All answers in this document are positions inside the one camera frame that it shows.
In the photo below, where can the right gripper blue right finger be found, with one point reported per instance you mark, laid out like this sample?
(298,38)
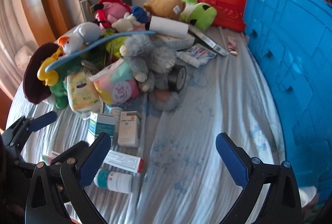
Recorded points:
(282,202)

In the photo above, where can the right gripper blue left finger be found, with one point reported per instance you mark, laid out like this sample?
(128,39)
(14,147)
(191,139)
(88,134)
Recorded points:
(53,186)

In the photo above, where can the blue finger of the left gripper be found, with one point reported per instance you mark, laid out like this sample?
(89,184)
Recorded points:
(42,121)
(72,152)

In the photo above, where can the white teal medicine bottle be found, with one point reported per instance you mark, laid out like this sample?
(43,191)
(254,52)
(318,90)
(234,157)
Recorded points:
(114,181)

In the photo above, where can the pink sanitary pad pack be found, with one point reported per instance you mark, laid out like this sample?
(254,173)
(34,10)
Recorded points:
(115,84)

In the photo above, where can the white duck plush toy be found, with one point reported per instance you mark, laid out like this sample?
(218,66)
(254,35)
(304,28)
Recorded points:
(84,34)

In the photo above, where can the grey fluffy plush toy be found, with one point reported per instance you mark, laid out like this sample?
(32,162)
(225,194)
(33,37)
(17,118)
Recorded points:
(150,65)

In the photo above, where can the pink bird plush toy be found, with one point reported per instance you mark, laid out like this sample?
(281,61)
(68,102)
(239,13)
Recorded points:
(107,13)

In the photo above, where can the brown bear plush toy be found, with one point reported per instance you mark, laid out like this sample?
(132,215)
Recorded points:
(171,9)

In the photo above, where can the dark maroon round cushion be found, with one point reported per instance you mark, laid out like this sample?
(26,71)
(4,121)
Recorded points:
(34,89)

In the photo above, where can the teal white medicine box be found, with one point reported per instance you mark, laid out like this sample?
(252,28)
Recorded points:
(100,123)

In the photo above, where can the yellow plastic toy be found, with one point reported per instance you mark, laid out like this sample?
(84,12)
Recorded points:
(51,77)

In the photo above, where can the yellow wet wipes pack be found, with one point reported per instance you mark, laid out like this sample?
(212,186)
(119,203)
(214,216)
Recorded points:
(82,95)

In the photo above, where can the white red medicine box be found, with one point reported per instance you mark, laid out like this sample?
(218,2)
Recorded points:
(129,129)

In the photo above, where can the blue curved plastic strip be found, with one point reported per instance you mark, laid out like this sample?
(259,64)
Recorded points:
(66,58)

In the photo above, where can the long white red box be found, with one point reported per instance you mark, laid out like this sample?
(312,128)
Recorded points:
(124,161)

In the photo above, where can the light blue bed sheet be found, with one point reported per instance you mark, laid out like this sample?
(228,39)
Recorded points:
(184,179)

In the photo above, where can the black tape roll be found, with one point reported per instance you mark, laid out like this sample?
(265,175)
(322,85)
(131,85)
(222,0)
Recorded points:
(177,78)

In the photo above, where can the blue white plush toy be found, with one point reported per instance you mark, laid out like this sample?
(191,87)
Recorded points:
(140,14)

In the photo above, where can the blue white sachet pack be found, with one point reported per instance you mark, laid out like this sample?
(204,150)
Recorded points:
(197,55)

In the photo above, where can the long flat white box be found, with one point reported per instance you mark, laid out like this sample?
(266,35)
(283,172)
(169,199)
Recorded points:
(208,41)

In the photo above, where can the small pink sachet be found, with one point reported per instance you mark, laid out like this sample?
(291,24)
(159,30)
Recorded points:
(231,44)

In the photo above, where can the blue plastic storage crate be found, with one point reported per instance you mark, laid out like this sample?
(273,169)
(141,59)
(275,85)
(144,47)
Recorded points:
(291,42)

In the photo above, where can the green frog plush toy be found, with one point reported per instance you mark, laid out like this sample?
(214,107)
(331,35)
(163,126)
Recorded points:
(201,15)

